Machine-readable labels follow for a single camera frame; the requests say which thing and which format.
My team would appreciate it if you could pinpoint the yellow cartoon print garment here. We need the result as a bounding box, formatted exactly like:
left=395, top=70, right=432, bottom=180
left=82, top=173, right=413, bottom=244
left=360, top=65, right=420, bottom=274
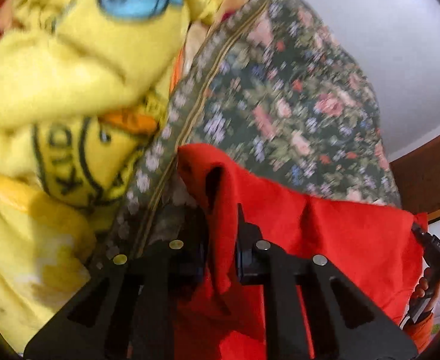
left=0, top=0, right=223, bottom=353

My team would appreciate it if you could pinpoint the orange right sleeve forearm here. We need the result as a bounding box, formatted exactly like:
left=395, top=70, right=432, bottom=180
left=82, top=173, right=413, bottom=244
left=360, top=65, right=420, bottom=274
left=403, top=311, right=433, bottom=353

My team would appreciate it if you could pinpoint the red hooded sweatshirt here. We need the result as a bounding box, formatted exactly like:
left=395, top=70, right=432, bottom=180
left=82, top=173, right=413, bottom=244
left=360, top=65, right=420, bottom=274
left=174, top=144, right=427, bottom=359

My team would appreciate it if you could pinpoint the brown wooden door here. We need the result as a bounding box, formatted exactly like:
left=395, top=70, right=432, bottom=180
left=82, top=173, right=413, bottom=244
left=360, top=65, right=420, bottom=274
left=390, top=135, right=440, bottom=214

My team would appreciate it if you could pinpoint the floral bedspread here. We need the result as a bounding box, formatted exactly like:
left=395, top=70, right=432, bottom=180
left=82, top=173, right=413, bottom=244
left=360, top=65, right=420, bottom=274
left=89, top=0, right=401, bottom=271

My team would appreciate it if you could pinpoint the right hand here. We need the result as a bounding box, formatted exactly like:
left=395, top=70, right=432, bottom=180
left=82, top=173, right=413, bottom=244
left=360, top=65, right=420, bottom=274
left=409, top=275, right=440, bottom=312

